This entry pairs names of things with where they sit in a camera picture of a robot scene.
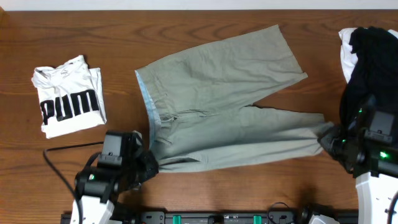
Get khaki green shorts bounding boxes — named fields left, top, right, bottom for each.
left=136, top=25, right=330, bottom=172

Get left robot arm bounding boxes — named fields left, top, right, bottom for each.
left=70, top=151, right=159, bottom=223

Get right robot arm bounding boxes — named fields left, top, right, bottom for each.
left=318, top=126, right=397, bottom=224

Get black garment with red tag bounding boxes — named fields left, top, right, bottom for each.
left=340, top=27, right=397, bottom=126

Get white garment under pile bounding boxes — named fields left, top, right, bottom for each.
left=339, top=27, right=397, bottom=88

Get white Puma t-shirt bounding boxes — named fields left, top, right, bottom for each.
left=32, top=55, right=107, bottom=139

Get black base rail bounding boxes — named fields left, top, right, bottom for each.
left=139, top=211, right=297, bottom=224

